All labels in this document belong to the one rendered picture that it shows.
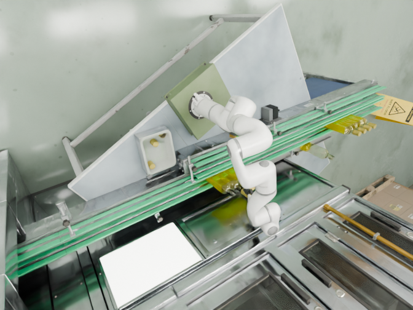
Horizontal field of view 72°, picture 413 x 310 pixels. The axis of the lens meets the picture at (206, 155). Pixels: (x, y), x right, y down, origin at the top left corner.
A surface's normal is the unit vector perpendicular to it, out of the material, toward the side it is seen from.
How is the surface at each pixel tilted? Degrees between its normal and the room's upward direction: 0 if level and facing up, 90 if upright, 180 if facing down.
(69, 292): 90
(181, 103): 2
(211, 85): 2
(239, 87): 0
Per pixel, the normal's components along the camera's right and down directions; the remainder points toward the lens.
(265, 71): 0.52, 0.37
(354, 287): -0.11, -0.86
